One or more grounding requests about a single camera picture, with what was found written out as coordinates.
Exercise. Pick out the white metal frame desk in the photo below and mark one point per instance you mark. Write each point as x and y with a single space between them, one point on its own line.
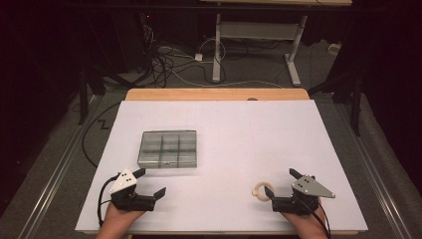
258 30

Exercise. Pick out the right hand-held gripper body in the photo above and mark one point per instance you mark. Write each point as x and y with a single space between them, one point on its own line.
308 187

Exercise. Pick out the black metal stand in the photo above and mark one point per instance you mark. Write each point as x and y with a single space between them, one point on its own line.
83 99
356 106

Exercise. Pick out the clear plastic compartment box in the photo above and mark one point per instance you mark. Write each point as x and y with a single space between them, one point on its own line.
167 149

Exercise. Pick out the person's left hand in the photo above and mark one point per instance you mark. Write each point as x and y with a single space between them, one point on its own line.
116 220

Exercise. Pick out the white power adapter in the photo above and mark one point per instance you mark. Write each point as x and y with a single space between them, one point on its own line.
198 57

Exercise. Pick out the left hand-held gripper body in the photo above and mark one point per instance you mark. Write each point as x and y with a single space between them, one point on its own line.
124 186

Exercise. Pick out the white floor box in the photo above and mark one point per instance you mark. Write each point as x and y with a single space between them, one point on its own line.
334 49

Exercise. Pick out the person's right hand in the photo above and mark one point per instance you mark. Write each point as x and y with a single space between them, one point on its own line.
308 225

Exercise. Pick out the aluminium floor rail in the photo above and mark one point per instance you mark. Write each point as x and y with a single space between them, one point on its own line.
56 172
375 172

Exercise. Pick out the white table sheet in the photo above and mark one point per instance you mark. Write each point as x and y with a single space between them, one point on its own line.
232 132

